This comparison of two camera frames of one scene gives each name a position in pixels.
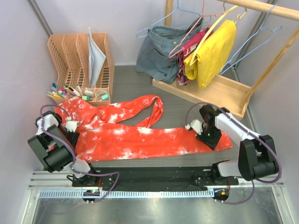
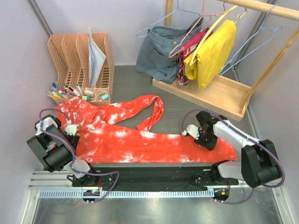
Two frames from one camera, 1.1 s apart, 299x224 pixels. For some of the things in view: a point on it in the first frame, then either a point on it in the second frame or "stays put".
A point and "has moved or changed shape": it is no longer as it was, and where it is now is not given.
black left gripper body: [71, 136] stays put
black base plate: [151, 178] stays put
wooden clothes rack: [225, 94] stays put
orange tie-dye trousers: [123, 127] has moved or changed shape
